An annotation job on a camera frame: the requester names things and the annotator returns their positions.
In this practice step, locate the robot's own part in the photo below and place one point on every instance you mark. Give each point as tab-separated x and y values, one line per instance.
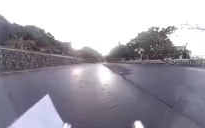
138	124
66	125

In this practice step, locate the dark round tree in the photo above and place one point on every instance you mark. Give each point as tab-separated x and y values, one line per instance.
89	54

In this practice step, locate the grey stone retaining wall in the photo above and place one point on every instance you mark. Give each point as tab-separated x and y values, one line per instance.
20	60

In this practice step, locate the bare tree branch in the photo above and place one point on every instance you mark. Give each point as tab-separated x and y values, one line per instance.
198	27

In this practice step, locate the building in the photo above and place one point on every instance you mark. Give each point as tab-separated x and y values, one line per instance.
67	47
180	50

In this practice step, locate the low roadside wall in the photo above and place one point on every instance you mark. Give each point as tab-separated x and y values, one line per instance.
176	61

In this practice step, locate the wooded hillside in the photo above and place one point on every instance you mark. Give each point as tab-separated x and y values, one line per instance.
26	36

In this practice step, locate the group of dark trees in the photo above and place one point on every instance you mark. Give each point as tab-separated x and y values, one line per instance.
153	43

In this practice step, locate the wet grey asphalt road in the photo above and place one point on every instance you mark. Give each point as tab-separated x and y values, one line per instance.
100	96

